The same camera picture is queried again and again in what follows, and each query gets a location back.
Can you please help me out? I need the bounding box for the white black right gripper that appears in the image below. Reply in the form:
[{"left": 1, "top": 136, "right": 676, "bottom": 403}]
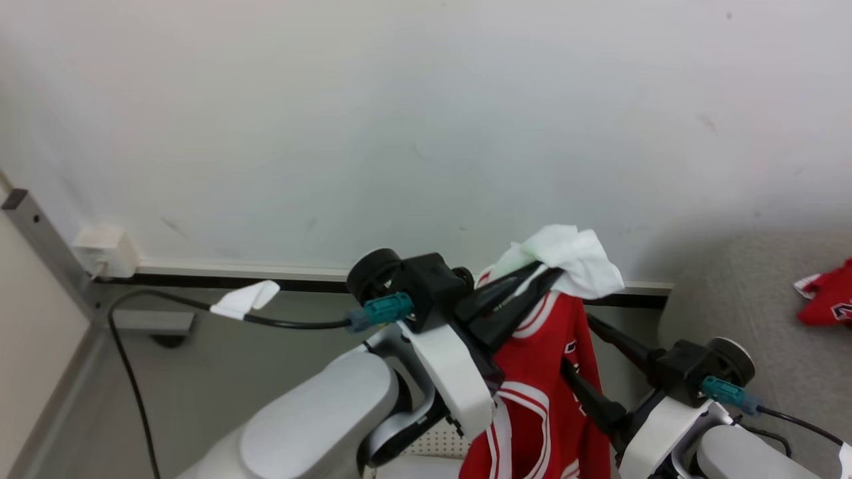
[{"left": 561, "top": 313, "right": 757, "bottom": 479}]

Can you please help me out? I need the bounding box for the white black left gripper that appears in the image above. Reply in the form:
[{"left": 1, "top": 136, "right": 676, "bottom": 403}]
[{"left": 345, "top": 248, "right": 566, "bottom": 440}]

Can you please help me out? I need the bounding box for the red jersey with white stripes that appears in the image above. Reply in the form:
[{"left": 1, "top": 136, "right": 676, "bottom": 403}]
[{"left": 458, "top": 266, "right": 613, "bottom": 479}]

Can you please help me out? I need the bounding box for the white cloth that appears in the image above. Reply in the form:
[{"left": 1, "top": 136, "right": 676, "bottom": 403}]
[{"left": 491, "top": 224, "right": 626, "bottom": 301}]

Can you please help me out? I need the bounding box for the red garment with number logo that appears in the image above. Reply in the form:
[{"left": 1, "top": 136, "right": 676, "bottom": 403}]
[{"left": 793, "top": 258, "right": 852, "bottom": 327}]

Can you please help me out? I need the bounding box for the grey fabric sofa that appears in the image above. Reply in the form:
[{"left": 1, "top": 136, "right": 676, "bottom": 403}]
[{"left": 656, "top": 230, "right": 852, "bottom": 479}]

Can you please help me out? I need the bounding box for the white perforated laundry basket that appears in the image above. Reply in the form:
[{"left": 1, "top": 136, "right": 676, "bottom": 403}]
[{"left": 369, "top": 426, "right": 470, "bottom": 479}]

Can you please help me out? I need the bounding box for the white and black baseboard strip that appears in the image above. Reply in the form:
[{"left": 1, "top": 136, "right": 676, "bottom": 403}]
[{"left": 100, "top": 261, "right": 674, "bottom": 311}]

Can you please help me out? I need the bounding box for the beige side panel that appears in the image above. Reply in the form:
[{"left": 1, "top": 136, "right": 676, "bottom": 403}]
[{"left": 0, "top": 172, "right": 92, "bottom": 479}]

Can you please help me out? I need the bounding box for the black cable with teal plug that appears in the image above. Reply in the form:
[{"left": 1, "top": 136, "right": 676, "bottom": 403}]
[{"left": 701, "top": 375, "right": 847, "bottom": 448}]

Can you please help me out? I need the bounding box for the black cable with white tag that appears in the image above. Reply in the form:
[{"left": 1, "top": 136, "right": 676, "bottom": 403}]
[{"left": 107, "top": 279, "right": 415, "bottom": 479}]

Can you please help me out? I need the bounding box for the white wall socket box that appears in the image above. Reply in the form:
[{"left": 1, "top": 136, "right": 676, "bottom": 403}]
[{"left": 71, "top": 226, "right": 140, "bottom": 279}]

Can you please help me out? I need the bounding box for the grey metal frame bar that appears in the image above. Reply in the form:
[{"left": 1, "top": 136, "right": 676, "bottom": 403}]
[{"left": 0, "top": 189, "right": 196, "bottom": 348}]

